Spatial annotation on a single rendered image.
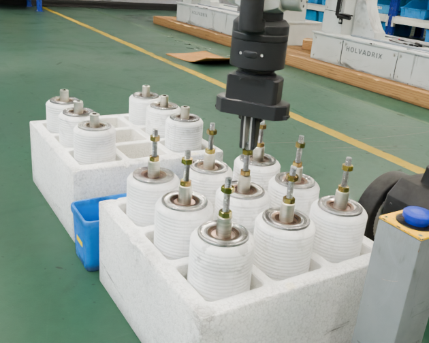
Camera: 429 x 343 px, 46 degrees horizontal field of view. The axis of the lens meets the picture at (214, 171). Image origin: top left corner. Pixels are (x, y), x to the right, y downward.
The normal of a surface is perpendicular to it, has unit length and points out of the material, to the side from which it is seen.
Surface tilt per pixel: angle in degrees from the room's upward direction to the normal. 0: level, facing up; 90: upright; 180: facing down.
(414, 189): 45
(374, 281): 90
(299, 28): 90
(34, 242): 0
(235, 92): 90
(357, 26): 90
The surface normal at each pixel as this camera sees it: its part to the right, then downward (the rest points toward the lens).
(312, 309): 0.52, 0.36
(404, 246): -0.85, 0.14
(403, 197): -0.56, -0.56
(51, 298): 0.08, -0.92
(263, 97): -0.36, 0.32
